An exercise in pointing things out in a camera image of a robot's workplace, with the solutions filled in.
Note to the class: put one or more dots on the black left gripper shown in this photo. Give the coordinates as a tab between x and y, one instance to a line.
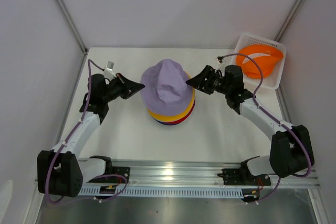
128	87

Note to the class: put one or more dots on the lilac bucket hat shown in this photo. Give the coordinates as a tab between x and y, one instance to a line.
166	91

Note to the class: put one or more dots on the orange bucket hat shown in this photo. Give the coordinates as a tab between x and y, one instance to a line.
265	56

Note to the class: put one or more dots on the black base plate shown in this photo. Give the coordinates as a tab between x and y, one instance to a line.
242	177
118	170

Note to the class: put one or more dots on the white slotted cable duct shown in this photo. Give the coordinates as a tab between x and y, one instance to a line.
146	191

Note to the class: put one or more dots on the aluminium mounting rail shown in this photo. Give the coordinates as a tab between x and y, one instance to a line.
196	174

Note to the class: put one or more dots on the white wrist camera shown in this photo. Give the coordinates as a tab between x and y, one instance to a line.
108	71
221	63

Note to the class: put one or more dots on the red bucket hat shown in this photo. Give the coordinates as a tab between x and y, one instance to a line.
185	117

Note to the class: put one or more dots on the white plastic basket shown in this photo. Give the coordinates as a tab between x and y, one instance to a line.
272	81

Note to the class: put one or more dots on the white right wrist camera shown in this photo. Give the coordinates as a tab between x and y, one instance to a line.
221	63

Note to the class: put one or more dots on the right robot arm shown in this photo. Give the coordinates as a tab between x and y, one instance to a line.
291	151

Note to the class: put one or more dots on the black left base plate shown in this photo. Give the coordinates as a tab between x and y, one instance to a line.
118	170

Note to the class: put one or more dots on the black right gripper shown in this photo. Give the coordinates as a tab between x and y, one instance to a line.
198	82

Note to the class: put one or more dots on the yellow bucket hat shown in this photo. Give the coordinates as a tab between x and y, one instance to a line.
165	118

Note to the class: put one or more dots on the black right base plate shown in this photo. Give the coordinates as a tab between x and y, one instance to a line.
242	177

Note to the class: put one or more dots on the blue bucket hat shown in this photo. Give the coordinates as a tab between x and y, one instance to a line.
162	123

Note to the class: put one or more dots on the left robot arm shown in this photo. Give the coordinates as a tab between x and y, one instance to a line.
58	170

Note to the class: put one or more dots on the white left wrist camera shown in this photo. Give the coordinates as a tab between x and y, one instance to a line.
108	71

